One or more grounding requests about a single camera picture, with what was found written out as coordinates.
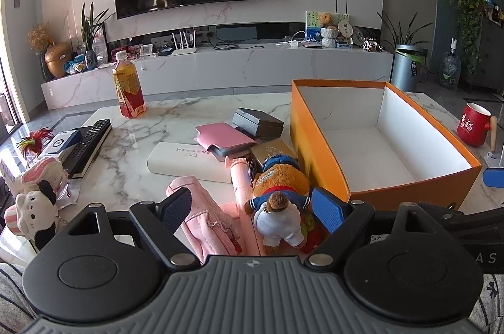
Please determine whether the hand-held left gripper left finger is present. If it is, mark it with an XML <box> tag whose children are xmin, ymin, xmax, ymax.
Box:
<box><xmin>69</xmin><ymin>187</ymin><xmax>201</xmax><ymax>272</ymax></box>

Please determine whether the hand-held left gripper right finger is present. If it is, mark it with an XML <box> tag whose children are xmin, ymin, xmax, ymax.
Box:
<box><xmin>302</xmin><ymin>187</ymin><xmax>434</xmax><ymax>272</ymax></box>

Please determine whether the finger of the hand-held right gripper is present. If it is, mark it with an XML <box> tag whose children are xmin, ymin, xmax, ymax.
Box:
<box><xmin>481</xmin><ymin>168</ymin><xmax>504</xmax><ymax>188</ymax></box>
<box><xmin>418</xmin><ymin>201</ymin><xmax>473</xmax><ymax>230</ymax></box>

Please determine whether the colourful small packet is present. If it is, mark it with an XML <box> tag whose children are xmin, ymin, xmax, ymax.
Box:
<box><xmin>299</xmin><ymin>216</ymin><xmax>329</xmax><ymax>254</ymax></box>

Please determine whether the pink fabric pencil pouch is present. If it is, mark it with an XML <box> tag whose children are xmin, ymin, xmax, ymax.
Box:
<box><xmin>166</xmin><ymin>176</ymin><xmax>243</xmax><ymax>266</ymax></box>

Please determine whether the white glasses case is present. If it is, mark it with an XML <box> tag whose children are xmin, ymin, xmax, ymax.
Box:
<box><xmin>147</xmin><ymin>142</ymin><xmax>234</xmax><ymax>184</ymax></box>

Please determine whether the small bear white sailor shirt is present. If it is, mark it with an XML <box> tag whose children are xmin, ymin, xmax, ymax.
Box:
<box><xmin>244</xmin><ymin>191</ymin><xmax>313</xmax><ymax>258</ymax></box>

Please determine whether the pink tube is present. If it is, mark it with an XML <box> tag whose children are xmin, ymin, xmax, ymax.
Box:
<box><xmin>224</xmin><ymin>157</ymin><xmax>262</xmax><ymax>256</ymax></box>

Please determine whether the orange cardboard box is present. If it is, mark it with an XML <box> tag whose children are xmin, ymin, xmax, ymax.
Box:
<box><xmin>290</xmin><ymin>79</ymin><xmax>483</xmax><ymax>210</ymax></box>

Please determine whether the shiny picture card box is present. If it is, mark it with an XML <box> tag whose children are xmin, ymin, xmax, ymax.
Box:
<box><xmin>249</xmin><ymin>139</ymin><xmax>298</xmax><ymax>170</ymax></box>

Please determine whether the pink wallet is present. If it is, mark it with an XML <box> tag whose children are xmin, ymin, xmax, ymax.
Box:
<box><xmin>196</xmin><ymin>122</ymin><xmax>258</xmax><ymax>162</ymax></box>

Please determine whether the grey lidded box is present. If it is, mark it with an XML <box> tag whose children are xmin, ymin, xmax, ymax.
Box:
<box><xmin>232</xmin><ymin>107</ymin><xmax>285</xmax><ymax>141</ymax></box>

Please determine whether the patterned grey cloth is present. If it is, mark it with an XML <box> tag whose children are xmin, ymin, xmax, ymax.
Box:
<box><xmin>468</xmin><ymin>271</ymin><xmax>504</xmax><ymax>334</ymax></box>

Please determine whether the black book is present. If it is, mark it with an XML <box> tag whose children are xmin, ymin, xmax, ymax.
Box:
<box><xmin>63</xmin><ymin>127</ymin><xmax>113</xmax><ymax>179</ymax></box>

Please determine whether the black TV remote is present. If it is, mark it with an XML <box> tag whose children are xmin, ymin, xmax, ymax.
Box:
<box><xmin>63</xmin><ymin>119</ymin><xmax>113</xmax><ymax>175</ymax></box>

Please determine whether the blue water jug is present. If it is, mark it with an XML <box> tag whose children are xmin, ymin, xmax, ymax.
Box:
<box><xmin>439</xmin><ymin>51</ymin><xmax>462</xmax><ymax>89</ymax></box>

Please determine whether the grey side cabinet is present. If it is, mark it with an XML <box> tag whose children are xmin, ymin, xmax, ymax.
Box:
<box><xmin>468</xmin><ymin>17</ymin><xmax>504</xmax><ymax>94</ymax></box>

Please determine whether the orange drink bottle red label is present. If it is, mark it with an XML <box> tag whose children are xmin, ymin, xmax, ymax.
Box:
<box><xmin>113</xmin><ymin>50</ymin><xmax>147</xmax><ymax>119</ymax></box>

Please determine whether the white and blue box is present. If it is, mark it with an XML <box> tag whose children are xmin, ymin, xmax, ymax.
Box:
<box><xmin>37</xmin><ymin>130</ymin><xmax>83</xmax><ymax>163</ymax></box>

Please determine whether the grey cylindrical bin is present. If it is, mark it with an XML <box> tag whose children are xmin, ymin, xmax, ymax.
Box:
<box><xmin>391</xmin><ymin>44</ymin><xmax>425</xmax><ymax>92</ymax></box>

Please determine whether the white and black cow plush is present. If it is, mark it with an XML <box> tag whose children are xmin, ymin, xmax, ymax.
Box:
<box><xmin>4</xmin><ymin>180</ymin><xmax>67</xmax><ymax>252</ymax></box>

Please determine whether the white router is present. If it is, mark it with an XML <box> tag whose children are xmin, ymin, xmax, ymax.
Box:
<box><xmin>171</xmin><ymin>29</ymin><xmax>198</xmax><ymax>56</ymax></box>

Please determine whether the red feather shuttlecock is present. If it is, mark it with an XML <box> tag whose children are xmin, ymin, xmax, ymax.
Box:
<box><xmin>16</xmin><ymin>127</ymin><xmax>56</xmax><ymax>157</ymax></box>

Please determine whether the trailing ivy plant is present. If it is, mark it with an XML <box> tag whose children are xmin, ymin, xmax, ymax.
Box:
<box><xmin>449</xmin><ymin>0</ymin><xmax>489</xmax><ymax>75</ymax></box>

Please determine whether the long leaf green plant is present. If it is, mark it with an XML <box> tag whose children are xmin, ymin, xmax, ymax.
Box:
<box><xmin>376</xmin><ymin>11</ymin><xmax>434</xmax><ymax>57</ymax></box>

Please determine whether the white knitted pot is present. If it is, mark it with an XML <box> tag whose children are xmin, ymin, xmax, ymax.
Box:
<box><xmin>320</xmin><ymin>27</ymin><xmax>338</xmax><ymax>48</ymax></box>

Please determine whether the green plant in blue vase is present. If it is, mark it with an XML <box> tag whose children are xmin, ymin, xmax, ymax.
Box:
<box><xmin>81</xmin><ymin>2</ymin><xmax>115</xmax><ymax>70</ymax></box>

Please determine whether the blue plastic bag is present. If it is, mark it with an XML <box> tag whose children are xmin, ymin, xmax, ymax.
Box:
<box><xmin>65</xmin><ymin>54</ymin><xmax>89</xmax><ymax>75</ymax></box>

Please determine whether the blue and green painting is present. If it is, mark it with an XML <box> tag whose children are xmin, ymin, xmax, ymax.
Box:
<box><xmin>306</xmin><ymin>11</ymin><xmax>339</xmax><ymax>42</ymax></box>

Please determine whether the striped grey cloth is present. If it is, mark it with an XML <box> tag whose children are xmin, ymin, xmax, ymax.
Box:
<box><xmin>0</xmin><ymin>261</ymin><xmax>40</xmax><ymax>334</ymax></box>

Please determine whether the grey speaker box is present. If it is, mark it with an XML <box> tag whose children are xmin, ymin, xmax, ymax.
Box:
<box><xmin>216</xmin><ymin>25</ymin><xmax>258</xmax><ymax>41</ymax></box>

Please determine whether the gold round vase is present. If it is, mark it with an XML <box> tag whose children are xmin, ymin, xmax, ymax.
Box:
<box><xmin>44</xmin><ymin>41</ymin><xmax>73</xmax><ymax>78</ymax></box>

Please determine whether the dried flower bunch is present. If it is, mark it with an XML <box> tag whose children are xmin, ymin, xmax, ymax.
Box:
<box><xmin>27</xmin><ymin>23</ymin><xmax>54</xmax><ymax>52</ymax></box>

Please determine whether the red mug wooden handle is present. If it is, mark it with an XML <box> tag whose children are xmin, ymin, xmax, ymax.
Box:
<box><xmin>457</xmin><ymin>102</ymin><xmax>499</xmax><ymax>149</ymax></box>

